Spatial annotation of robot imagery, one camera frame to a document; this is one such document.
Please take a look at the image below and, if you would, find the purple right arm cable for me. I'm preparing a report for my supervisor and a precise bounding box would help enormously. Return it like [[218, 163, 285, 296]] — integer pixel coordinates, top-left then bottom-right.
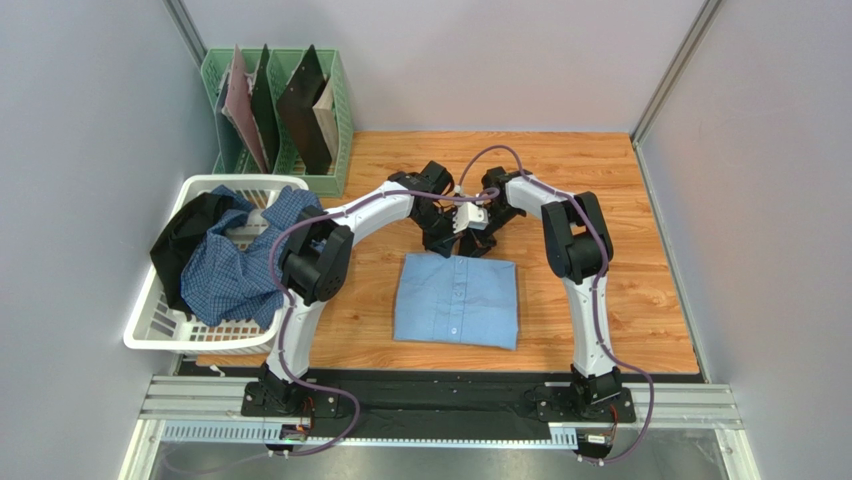
[[459, 145, 656, 466]]

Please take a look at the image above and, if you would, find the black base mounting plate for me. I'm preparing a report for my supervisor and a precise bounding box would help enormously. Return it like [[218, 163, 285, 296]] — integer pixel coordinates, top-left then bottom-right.
[[240, 369, 637, 440]]

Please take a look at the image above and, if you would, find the left corner aluminium profile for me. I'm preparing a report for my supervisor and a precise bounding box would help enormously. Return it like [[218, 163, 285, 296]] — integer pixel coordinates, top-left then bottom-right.
[[162, 0, 207, 68]]

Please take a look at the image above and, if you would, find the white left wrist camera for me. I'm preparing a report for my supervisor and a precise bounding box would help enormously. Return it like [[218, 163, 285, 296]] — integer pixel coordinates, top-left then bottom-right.
[[453, 202, 489, 233]]

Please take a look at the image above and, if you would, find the green plastic file rack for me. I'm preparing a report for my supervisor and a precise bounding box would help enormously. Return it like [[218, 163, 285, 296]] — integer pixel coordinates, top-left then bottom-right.
[[200, 45, 354, 197]]

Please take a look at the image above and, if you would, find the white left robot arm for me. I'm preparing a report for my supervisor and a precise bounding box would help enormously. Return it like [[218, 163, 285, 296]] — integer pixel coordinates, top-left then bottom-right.
[[241, 161, 456, 417]]

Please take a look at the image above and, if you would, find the blue checkered shirt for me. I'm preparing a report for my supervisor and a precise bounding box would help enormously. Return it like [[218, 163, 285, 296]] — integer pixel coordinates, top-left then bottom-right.
[[180, 185, 322, 330]]

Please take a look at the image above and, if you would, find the aluminium frame rail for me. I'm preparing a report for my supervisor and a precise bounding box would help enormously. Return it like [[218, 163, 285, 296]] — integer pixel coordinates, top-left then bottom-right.
[[120, 368, 759, 479]]

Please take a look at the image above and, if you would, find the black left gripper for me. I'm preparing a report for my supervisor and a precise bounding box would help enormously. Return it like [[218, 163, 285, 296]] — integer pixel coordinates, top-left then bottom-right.
[[412, 205, 467, 259]]

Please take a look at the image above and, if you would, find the beige board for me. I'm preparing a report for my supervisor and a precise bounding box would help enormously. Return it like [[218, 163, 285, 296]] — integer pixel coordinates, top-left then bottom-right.
[[313, 79, 339, 163]]

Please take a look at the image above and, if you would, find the black garment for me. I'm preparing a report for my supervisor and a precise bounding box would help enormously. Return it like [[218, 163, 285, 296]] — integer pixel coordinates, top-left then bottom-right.
[[149, 193, 234, 314]]

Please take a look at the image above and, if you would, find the corner aluminium profile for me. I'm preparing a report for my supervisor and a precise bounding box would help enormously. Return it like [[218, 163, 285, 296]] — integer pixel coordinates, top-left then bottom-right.
[[162, 0, 207, 68], [630, 0, 724, 145]]

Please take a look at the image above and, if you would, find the right corner aluminium profile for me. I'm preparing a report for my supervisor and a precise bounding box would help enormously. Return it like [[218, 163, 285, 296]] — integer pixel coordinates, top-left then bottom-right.
[[630, 0, 724, 145]]

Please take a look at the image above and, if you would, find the dark green board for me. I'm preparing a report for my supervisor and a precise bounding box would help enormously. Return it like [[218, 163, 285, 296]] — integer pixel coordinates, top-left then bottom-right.
[[251, 45, 281, 173]]

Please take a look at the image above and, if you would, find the light blue long sleeve shirt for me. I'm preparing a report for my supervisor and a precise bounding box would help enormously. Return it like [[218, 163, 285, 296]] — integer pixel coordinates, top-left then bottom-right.
[[393, 253, 519, 351]]

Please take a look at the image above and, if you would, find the black board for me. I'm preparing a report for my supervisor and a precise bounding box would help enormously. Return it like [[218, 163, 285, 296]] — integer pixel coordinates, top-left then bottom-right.
[[276, 45, 332, 175]]

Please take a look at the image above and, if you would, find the pink board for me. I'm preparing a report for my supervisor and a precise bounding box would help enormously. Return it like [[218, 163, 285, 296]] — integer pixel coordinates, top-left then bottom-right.
[[223, 45, 269, 173]]

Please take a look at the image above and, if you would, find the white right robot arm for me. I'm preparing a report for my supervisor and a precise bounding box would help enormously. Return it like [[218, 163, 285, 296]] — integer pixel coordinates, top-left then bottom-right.
[[458, 167, 622, 420]]

